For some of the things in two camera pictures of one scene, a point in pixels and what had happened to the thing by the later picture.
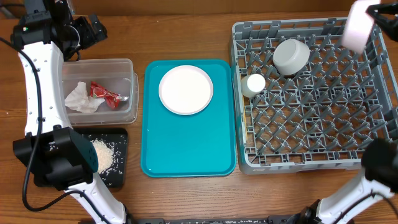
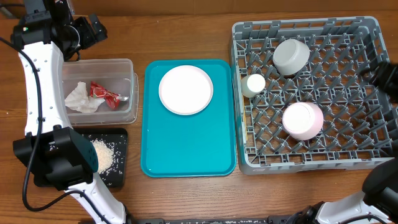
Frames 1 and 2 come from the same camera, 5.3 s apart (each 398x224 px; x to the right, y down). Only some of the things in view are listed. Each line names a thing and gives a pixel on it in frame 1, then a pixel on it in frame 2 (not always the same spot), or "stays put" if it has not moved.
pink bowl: x=357 y=29 to x=303 y=121
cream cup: x=252 y=84 stays put
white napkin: x=79 y=100 stays put
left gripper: x=89 y=37 stays put
